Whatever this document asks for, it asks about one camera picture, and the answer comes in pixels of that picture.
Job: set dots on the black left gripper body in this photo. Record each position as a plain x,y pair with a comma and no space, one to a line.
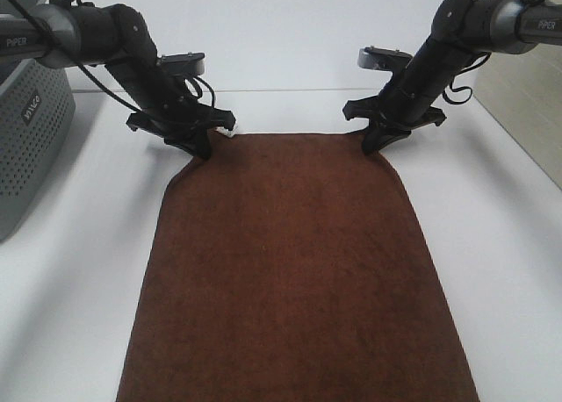
170,103

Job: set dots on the brown towel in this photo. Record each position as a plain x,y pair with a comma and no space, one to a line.
292,267

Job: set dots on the grey perforated plastic basket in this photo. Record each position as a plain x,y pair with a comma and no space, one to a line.
37,108

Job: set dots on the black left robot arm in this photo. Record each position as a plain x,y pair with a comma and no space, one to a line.
63,37

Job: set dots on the beige storage box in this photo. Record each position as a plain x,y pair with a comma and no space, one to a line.
523,94

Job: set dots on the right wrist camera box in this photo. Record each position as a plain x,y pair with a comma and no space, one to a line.
380,59

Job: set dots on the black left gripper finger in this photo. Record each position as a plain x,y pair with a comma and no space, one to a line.
188,145
201,145

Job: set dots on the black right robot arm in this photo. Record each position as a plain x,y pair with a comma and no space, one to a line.
462,32

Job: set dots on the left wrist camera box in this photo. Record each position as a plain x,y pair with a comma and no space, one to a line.
185,65

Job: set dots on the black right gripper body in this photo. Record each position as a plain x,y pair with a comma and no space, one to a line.
404,99

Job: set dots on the white backboard panel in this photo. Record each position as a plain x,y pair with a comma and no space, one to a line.
285,44

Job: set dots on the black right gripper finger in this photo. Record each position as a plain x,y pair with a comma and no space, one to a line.
392,136
374,137

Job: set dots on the white towel label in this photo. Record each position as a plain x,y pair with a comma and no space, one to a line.
227,132

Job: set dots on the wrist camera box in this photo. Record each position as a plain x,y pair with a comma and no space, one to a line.
380,59
185,65

